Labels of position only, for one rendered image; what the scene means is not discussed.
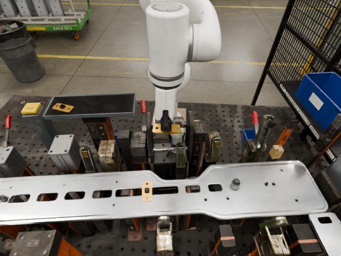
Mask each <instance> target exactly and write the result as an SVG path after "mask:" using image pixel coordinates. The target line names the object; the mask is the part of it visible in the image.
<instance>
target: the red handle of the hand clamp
mask: <svg viewBox="0 0 341 256"><path fill-rule="evenodd" d="M252 120H253V125H254V133H255V138H256V136H257V132H258V129H259V128H258V116H257V112H256V111H254V112H253V113H252ZM259 148H261V144H260V142H259V144H258V147H257V149H259Z"/></svg>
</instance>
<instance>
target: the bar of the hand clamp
mask: <svg viewBox="0 0 341 256"><path fill-rule="evenodd" d="M274 119H275V118H274V116H273V115H272V114H270V115H266V114H264V115H263V117H262V120H261V123H260V126H259V129H258V132H257V136H256V139H255V142H254V144H255V147H256V148H255V151H254V152H256V150H257V147H258V144H259V142H261V143H260V144H261V148H260V151H263V149H264V146H265V143H266V141H267V137H268V135H269V132H270V129H271V128H273V127H275V126H276V123H275V121H274Z"/></svg>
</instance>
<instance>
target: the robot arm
mask: <svg viewBox="0 0 341 256"><path fill-rule="evenodd" d="M139 4H140V7H141V9H142V10H143V12H144V13H145V14H146V26H147V42H148V58H149V65H148V67H147V77H148V79H149V81H151V82H152V84H153V85H154V86H155V87H156V88H155V115H154V117H153V121H154V123H155V119H156V120H160V119H161V131H169V132H170V131H172V120H173V118H174V117H179V116H181V114H180V113H179V112H178V111H177V109H178V93H179V91H180V90H181V89H182V88H183V87H184V86H185V85H186V84H187V83H188V82H189V80H190V78H191V66H190V65H189V63H188V62H209V61H213V60H215V59H216V58H217V57H218V56H219V54H220V51H221V45H222V38H221V37H222V35H221V30H220V24H219V20H218V16H217V13H216V11H215V8H214V7H213V5H212V4H211V2H210V1H209V0H139Z"/></svg>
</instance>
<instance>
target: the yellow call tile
mask: <svg viewBox="0 0 341 256"><path fill-rule="evenodd" d="M40 106H41V103H26V105H25V106H24V108H23V109H22V111H21V113H22V114H34V113H37V111H38V110H39V108H40Z"/></svg>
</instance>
